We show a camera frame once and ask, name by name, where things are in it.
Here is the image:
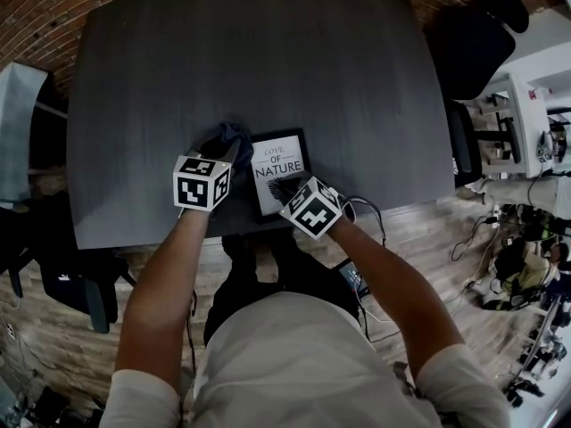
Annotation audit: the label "black high-back office chair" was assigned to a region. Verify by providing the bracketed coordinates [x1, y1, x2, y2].
[426, 0, 530, 186]

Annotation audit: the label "black floor cable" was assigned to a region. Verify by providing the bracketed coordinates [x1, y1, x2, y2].
[451, 216, 492, 262]

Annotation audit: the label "person's black trouser legs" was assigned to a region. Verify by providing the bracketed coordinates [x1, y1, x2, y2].
[203, 232, 362, 347]

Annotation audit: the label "pale grey side table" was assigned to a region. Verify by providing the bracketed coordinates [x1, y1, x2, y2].
[0, 62, 49, 209]

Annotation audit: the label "dark wooden table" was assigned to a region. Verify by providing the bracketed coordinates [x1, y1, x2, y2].
[65, 0, 456, 251]

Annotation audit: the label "white side table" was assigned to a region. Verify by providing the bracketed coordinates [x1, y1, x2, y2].
[479, 72, 571, 180]

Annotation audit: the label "person's left forearm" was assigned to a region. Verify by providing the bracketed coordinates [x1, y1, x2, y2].
[114, 207, 213, 374]

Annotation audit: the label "person's right forearm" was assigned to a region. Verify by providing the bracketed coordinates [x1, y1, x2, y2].
[327, 218, 468, 374]

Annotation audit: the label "person's white shirt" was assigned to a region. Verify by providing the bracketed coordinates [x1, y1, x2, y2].
[98, 291, 512, 428]

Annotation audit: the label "blue wiping cloth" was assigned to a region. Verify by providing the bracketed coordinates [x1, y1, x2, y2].
[212, 120, 254, 173]

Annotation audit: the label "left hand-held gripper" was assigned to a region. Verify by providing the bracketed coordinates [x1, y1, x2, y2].
[172, 129, 244, 212]

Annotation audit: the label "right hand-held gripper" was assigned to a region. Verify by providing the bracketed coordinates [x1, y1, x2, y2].
[276, 172, 359, 241]

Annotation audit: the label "black equipment pile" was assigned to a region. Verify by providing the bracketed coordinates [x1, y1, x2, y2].
[481, 202, 571, 311]

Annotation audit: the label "dark clutter pile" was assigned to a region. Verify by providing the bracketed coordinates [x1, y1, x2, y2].
[0, 381, 103, 428]

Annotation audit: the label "cluttered equipment rack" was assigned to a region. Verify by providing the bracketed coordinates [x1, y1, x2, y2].
[503, 292, 571, 409]

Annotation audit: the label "black backpack with white logo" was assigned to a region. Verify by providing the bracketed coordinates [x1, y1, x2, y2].
[39, 256, 120, 334]

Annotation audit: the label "black framed nature picture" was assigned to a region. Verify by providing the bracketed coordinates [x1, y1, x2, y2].
[247, 127, 313, 225]

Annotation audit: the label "black screen device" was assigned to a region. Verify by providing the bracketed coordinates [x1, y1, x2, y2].
[337, 259, 372, 298]

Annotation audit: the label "spare hand-held gripper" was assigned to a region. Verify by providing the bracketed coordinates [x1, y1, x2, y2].
[534, 129, 567, 164]

